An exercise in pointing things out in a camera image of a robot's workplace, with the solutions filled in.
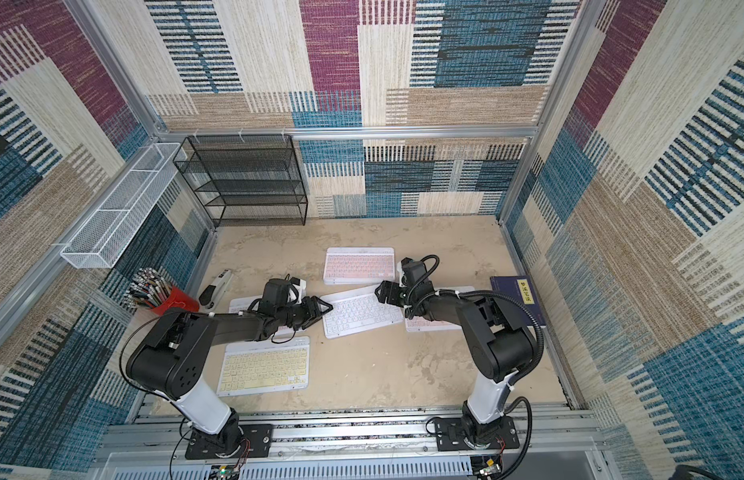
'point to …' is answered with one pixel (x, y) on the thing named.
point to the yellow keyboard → (264, 367)
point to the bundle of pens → (148, 288)
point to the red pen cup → (177, 299)
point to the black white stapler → (213, 292)
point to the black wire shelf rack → (246, 180)
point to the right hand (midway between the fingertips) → (387, 298)
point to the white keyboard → (358, 310)
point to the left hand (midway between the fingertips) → (332, 311)
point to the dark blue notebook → (521, 286)
